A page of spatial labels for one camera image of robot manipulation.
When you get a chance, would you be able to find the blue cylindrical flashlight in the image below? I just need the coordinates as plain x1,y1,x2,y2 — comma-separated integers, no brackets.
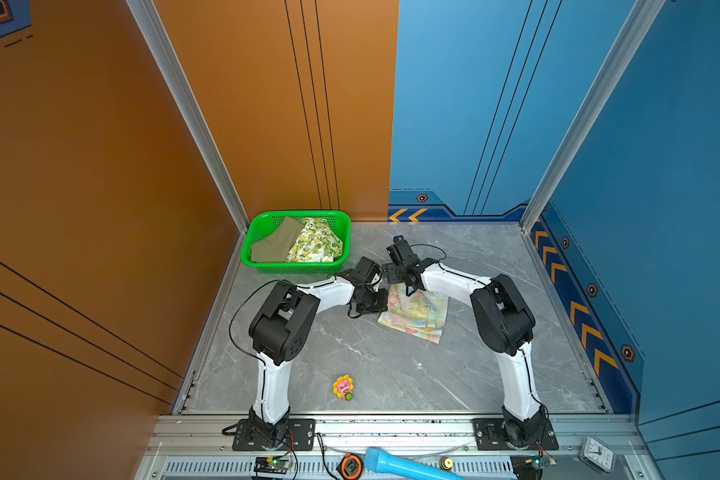
365,448,462,480

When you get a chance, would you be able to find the olive green skirt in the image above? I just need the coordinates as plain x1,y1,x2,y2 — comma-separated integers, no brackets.
251,217,304,263

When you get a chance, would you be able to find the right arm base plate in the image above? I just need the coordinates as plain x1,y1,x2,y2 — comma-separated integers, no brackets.
472,417,559,451

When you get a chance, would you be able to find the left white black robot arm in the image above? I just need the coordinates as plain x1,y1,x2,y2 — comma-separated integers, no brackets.
244,257,388,449

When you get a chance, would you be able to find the pastel floral skirt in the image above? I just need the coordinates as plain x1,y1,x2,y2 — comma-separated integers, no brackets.
378,284,449,344

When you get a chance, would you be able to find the right green circuit board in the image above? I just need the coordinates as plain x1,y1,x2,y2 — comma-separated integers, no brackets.
524,454,557,471

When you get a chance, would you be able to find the yellow flower toy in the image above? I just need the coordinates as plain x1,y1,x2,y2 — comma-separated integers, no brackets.
333,375,354,401

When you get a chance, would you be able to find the small white alarm clock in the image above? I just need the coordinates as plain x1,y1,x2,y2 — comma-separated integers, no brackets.
579,436,617,473

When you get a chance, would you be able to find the left green circuit board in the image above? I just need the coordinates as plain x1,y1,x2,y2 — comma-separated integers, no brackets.
251,456,295,480

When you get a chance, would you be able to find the green circuit board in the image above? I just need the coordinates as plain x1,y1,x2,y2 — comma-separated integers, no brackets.
251,456,295,480
524,454,557,471

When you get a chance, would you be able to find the orange black tape measure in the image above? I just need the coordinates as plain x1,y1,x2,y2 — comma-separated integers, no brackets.
336,453,364,480

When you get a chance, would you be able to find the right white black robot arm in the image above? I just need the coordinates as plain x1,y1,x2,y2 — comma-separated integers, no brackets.
387,235,552,450

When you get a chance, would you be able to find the yellow green patterned skirt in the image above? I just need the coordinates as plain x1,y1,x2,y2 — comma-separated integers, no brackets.
286,217,344,263

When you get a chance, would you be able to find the green plastic basket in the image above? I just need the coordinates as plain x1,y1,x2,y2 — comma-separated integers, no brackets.
241,210,351,274

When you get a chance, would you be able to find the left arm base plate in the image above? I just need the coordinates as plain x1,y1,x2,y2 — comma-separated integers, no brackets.
232,418,316,452

